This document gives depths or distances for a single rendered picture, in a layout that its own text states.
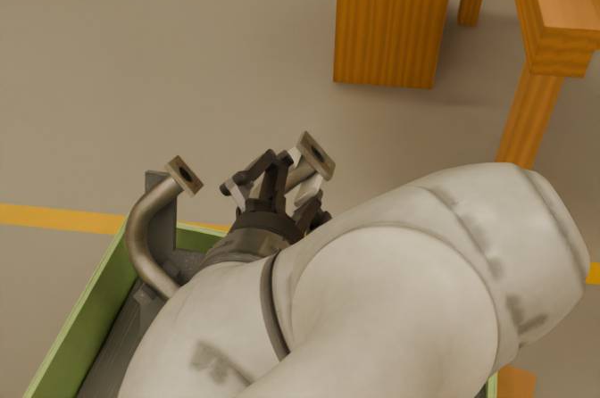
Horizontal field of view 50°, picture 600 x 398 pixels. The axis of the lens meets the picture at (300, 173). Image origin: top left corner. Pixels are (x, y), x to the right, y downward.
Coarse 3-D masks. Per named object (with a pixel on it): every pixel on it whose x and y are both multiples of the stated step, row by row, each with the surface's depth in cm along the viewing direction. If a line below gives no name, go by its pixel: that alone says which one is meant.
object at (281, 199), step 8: (280, 160) 67; (288, 160) 67; (280, 168) 66; (264, 176) 67; (272, 176) 66; (280, 176) 65; (264, 184) 66; (272, 184) 64; (280, 184) 64; (264, 192) 64; (272, 192) 62; (280, 192) 63; (272, 200) 61; (280, 200) 61; (272, 208) 59; (280, 208) 59
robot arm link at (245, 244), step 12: (240, 228) 52; (252, 228) 51; (228, 240) 51; (240, 240) 50; (252, 240) 50; (264, 240) 50; (276, 240) 51; (216, 252) 49; (228, 252) 48; (240, 252) 48; (252, 252) 48; (264, 252) 49; (276, 252) 49; (204, 264) 48; (192, 276) 49
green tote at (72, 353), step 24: (120, 240) 105; (192, 240) 108; (216, 240) 106; (120, 264) 107; (96, 288) 100; (120, 288) 108; (72, 312) 95; (96, 312) 101; (72, 336) 95; (96, 336) 103; (48, 360) 90; (72, 360) 96; (48, 384) 90; (72, 384) 98
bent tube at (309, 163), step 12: (300, 144) 71; (312, 144) 74; (312, 156) 72; (324, 156) 75; (300, 168) 73; (312, 168) 73; (324, 168) 72; (288, 180) 74; (300, 180) 74; (252, 192) 77
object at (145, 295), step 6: (162, 264) 94; (168, 264) 94; (174, 264) 95; (168, 270) 93; (174, 270) 94; (174, 276) 93; (144, 282) 95; (138, 288) 93; (144, 288) 91; (150, 288) 92; (138, 294) 91; (144, 294) 91; (150, 294) 91; (156, 294) 92; (138, 300) 91; (144, 300) 91; (150, 300) 91; (144, 306) 91
